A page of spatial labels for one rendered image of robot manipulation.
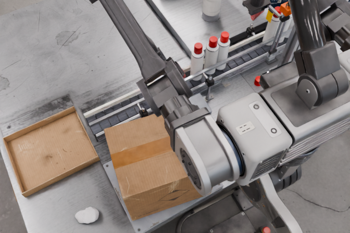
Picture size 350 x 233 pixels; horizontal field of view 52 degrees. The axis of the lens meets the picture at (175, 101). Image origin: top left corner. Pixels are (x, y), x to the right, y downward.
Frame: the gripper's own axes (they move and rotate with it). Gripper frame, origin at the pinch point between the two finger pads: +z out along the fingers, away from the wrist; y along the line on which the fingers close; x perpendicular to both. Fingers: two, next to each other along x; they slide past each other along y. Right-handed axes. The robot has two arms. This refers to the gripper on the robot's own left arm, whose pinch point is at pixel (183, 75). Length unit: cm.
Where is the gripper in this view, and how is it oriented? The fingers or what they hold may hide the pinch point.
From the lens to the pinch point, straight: 148.8
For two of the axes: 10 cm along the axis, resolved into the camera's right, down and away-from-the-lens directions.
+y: -4.9, -7.4, 4.5
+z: 5.5, 1.4, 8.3
